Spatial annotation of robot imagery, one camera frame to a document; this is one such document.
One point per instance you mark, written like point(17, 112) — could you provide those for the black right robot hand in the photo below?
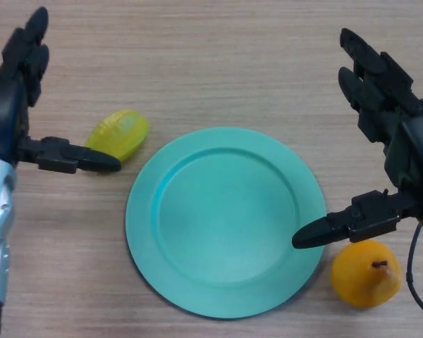
point(409, 155)

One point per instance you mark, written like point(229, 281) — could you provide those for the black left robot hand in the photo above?
point(0, 105)

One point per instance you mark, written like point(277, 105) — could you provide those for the green round plate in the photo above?
point(225, 218)

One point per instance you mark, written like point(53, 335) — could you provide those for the yellow starfruit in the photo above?
point(123, 134)

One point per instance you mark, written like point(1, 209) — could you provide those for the orange-yellow pear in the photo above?
point(361, 281)

